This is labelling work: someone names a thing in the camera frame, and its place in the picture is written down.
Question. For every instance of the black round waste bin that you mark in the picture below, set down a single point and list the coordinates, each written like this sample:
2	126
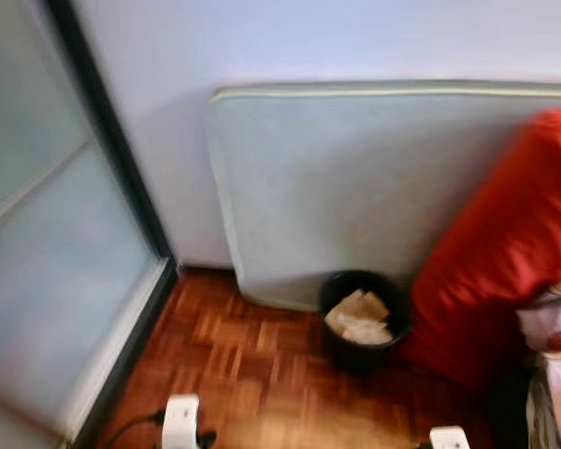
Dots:
355	360

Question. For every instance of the white crumpled paper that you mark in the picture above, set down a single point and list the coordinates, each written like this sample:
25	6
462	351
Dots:
365	332

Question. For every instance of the beige crumpled paper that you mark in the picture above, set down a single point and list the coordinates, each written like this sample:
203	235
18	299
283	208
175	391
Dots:
363	305

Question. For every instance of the pink bear print blanket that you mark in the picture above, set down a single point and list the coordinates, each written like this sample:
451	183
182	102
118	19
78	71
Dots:
556	323

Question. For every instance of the frosted glass sliding door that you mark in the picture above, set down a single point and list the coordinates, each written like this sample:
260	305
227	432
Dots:
47	234

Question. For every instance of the red fabric mattress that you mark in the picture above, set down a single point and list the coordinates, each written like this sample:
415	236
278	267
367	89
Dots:
505	253

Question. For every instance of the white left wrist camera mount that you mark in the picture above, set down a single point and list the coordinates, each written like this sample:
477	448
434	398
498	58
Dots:
180	421

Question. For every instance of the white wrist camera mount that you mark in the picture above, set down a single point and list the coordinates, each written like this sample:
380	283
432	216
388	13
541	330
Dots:
180	421
449	440

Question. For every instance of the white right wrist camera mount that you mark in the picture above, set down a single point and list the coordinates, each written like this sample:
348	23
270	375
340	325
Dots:
449	440

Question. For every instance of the dark door frame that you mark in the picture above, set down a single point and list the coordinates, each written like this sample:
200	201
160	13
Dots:
103	122

